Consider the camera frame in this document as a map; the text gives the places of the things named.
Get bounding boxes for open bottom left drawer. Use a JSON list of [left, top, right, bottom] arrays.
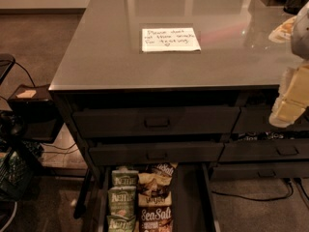
[[98, 162, 220, 232]]

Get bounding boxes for green kettle chip bag middle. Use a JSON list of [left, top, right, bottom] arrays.
[[108, 187, 136, 218]]

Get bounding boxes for green plastic crate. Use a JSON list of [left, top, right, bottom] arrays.
[[0, 148, 33, 201]]

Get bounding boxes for brown sea salt chip bag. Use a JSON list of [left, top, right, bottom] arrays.
[[139, 206, 173, 232]]

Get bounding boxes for green kettle chip bag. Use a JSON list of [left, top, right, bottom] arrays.
[[107, 216, 136, 232], [112, 167, 138, 187], [108, 187, 136, 218]]

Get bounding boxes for green kettle chip bag rear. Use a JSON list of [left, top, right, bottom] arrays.
[[112, 167, 138, 187]]

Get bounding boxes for top right drawer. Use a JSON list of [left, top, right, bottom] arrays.
[[234, 106, 309, 133]]

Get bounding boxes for black cable on floor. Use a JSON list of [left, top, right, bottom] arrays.
[[211, 178, 309, 211]]

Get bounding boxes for black chair edge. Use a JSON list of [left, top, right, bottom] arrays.
[[0, 53, 15, 84]]

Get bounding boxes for middle right drawer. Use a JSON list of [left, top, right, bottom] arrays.
[[219, 139, 309, 162]]

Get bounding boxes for brown chip bag middle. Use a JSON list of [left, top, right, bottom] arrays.
[[137, 173, 172, 207]]

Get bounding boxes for snack bags in right drawer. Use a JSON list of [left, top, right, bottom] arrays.
[[231, 131, 309, 141]]

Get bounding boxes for top left drawer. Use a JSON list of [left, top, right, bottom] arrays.
[[72, 106, 239, 138]]

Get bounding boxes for middle left drawer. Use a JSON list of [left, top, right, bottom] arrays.
[[89, 141, 223, 166]]

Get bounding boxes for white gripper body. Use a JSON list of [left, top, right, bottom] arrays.
[[268, 64, 309, 128]]

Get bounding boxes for dark grey drawer cabinet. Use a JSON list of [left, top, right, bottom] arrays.
[[47, 0, 309, 220]]

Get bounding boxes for thin black cable left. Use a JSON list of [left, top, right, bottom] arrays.
[[14, 61, 37, 89]]

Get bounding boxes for black box with label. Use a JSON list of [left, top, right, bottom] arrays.
[[8, 84, 64, 143]]

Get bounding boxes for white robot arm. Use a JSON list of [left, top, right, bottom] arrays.
[[268, 2, 309, 128]]

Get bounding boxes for brown chip bag rear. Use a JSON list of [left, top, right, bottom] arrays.
[[147, 162, 178, 177]]

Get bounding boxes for green kettle chip bag front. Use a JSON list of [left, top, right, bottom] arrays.
[[107, 216, 136, 232]]

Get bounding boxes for white handwritten paper note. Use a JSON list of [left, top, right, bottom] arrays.
[[141, 28, 201, 52]]

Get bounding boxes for bottom right drawer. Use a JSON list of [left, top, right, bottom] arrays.
[[211, 161, 309, 180]]

